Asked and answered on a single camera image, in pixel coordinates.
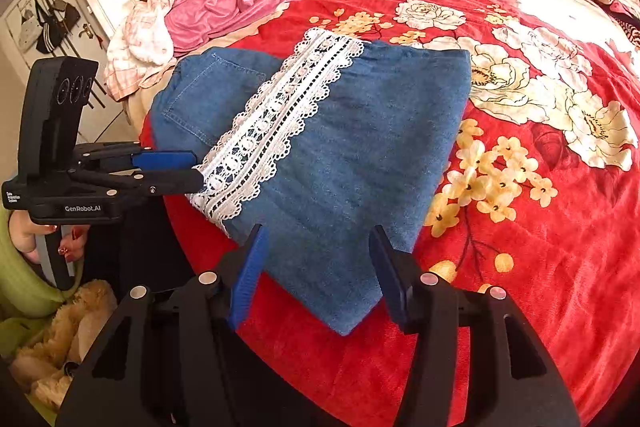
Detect green sleeve left forearm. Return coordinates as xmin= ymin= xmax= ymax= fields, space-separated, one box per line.
xmin=1 ymin=207 xmax=84 ymax=360

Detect blue denim pants lace trim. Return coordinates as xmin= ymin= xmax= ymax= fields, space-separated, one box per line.
xmin=149 ymin=28 xmax=471 ymax=335

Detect bags hanging on door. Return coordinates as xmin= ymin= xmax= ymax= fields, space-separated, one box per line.
xmin=17 ymin=0 xmax=80 ymax=54

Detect pink white checked cloth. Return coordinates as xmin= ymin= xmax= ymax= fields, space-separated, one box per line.
xmin=104 ymin=0 xmax=176 ymax=102

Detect black camera box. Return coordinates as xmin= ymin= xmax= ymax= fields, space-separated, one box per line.
xmin=17 ymin=56 xmax=98 ymax=181

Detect left hand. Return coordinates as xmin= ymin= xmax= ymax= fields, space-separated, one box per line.
xmin=6 ymin=208 xmax=91 ymax=266

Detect red floral blanket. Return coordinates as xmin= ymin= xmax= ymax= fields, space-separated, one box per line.
xmin=138 ymin=0 xmax=640 ymax=427

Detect beige plush toy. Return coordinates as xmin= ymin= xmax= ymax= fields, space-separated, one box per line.
xmin=9 ymin=280 xmax=116 ymax=425

